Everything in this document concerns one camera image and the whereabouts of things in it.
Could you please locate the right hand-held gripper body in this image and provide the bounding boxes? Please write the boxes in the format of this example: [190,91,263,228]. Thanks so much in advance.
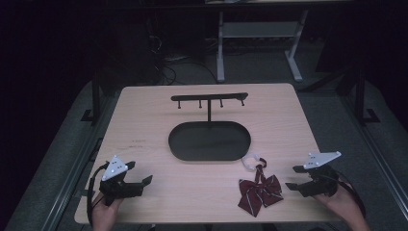
[297,151,343,197]

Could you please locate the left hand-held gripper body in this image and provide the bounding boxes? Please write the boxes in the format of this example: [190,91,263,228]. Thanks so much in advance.
[98,155,144,207]

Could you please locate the burgundy striped bow tie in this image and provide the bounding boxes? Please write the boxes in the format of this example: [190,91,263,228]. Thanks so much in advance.
[238,153,285,218]

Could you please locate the black hook rack with tray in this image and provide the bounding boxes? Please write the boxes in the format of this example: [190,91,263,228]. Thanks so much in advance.
[167,91,252,163]

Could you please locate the person's right hand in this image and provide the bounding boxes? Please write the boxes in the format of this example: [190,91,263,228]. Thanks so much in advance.
[316,185,368,226]

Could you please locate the person's left hand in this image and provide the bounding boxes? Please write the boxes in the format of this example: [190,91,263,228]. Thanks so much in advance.
[91,196,125,231]

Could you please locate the black metal stand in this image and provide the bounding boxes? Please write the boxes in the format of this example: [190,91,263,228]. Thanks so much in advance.
[352,62,381,125]
[80,68,104,125]

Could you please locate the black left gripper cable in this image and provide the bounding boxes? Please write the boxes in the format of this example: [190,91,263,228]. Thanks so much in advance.
[87,162,111,226]

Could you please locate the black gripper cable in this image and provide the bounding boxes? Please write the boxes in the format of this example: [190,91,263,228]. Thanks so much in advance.
[87,162,111,226]
[335,171,368,219]

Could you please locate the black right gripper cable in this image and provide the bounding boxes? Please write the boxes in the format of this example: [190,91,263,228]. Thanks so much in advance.
[335,171,368,219]

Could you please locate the grey metal frame rail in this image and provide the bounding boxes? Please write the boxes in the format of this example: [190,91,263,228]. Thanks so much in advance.
[40,94,109,231]
[339,94,408,211]

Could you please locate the black floor cables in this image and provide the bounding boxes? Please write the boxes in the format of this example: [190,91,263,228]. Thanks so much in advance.
[147,32,219,86]

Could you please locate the white metal desk frame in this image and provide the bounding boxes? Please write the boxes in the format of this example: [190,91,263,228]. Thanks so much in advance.
[216,9,310,83]

